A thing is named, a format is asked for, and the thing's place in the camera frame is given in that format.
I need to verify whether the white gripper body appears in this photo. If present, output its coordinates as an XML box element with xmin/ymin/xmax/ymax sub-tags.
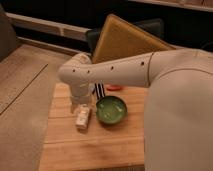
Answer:
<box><xmin>69</xmin><ymin>83</ymin><xmax>94</xmax><ymax>104</ymax></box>

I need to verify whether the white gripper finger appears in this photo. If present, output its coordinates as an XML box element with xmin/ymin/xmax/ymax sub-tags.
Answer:
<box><xmin>86</xmin><ymin>103</ymin><xmax>92</xmax><ymax>110</ymax></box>
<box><xmin>70</xmin><ymin>104</ymin><xmax>76</xmax><ymax>114</ymax></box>

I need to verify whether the small white bottle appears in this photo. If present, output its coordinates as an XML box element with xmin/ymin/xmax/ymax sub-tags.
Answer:
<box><xmin>76</xmin><ymin>104</ymin><xmax>91</xmax><ymax>129</ymax></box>

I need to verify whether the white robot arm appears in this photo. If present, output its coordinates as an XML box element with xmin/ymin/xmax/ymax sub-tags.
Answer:
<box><xmin>59</xmin><ymin>49</ymin><xmax>213</xmax><ymax>171</ymax></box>

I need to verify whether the green ceramic bowl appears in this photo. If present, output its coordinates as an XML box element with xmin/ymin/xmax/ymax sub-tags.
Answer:
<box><xmin>96</xmin><ymin>96</ymin><xmax>127</xmax><ymax>125</ymax></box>

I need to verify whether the black striped utensil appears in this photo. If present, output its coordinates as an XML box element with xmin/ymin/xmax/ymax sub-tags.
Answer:
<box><xmin>95</xmin><ymin>83</ymin><xmax>105</xmax><ymax>100</ymax></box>

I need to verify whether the red object on table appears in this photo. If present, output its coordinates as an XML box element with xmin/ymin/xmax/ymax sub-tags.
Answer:
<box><xmin>106</xmin><ymin>85</ymin><xmax>123</xmax><ymax>91</ymax></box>

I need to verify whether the yellow cushion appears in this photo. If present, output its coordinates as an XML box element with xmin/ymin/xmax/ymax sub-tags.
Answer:
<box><xmin>93</xmin><ymin>14</ymin><xmax>173</xmax><ymax>63</ymax></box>

